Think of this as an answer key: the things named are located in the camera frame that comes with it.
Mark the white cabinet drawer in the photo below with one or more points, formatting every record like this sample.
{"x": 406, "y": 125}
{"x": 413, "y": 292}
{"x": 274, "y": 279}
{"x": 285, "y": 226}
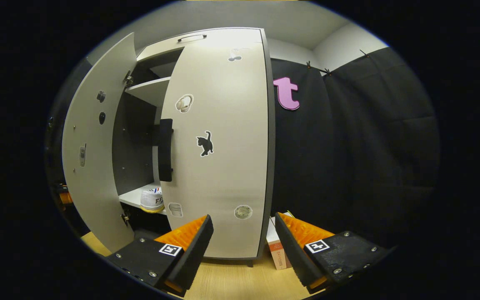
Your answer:
{"x": 156, "y": 49}

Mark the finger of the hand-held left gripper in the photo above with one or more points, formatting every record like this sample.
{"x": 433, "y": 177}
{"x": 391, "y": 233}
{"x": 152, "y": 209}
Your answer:
{"x": 66, "y": 198}

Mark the white shoe cabinet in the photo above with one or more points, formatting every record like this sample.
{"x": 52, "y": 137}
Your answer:
{"x": 133, "y": 158}

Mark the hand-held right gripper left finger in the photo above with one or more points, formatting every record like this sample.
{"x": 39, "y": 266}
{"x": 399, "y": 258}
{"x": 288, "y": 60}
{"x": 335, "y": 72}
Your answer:
{"x": 190, "y": 258}

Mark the white orange cardboard box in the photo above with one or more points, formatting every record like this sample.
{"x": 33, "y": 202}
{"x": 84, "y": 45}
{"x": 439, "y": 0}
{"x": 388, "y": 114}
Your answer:
{"x": 277, "y": 254}

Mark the white cabinet door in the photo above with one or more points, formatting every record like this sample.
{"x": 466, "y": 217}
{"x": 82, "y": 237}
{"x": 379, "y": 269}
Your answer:
{"x": 94, "y": 166}
{"x": 231, "y": 166}

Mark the white striped shoe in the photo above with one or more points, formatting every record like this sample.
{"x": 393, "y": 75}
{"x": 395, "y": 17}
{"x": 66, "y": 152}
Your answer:
{"x": 152, "y": 202}

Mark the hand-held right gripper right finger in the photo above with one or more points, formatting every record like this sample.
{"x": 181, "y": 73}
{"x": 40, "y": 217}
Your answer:
{"x": 296, "y": 254}

